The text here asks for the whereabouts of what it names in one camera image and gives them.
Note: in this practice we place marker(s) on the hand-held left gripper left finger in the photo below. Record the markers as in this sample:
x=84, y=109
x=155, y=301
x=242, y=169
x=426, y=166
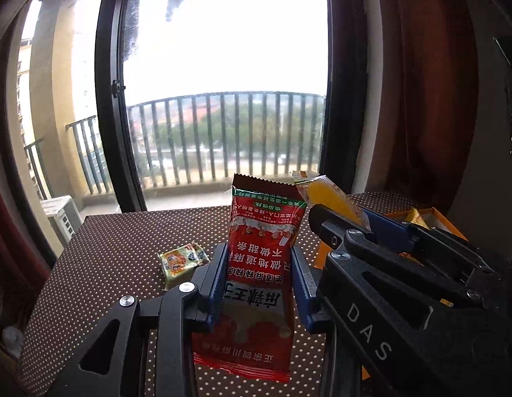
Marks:
x=216, y=281

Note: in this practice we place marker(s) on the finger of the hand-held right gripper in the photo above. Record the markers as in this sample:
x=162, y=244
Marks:
x=388, y=231
x=326, y=219

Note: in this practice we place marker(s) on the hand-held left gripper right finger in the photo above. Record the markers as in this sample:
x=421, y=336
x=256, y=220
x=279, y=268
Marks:
x=301, y=289

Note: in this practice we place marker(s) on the yellow orange snack packet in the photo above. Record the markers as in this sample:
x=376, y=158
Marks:
x=330, y=194

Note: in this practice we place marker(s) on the red white snack packet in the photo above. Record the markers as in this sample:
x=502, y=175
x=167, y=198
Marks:
x=260, y=223

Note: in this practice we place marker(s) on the green yellow snack packet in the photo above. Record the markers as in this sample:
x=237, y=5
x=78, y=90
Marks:
x=179, y=262

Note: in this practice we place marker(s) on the balcony railing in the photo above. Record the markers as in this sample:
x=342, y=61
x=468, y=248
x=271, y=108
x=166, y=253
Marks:
x=222, y=140
x=88, y=153
x=37, y=169

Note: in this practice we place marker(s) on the brown curtain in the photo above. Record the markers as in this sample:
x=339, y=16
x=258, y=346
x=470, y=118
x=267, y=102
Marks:
x=425, y=91

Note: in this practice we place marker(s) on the white outdoor air conditioner unit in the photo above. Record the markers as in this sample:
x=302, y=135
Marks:
x=61, y=219

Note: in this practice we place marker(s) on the dark red curtain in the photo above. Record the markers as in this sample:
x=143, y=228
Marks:
x=8, y=235

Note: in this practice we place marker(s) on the black window frame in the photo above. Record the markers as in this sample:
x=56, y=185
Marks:
x=111, y=49

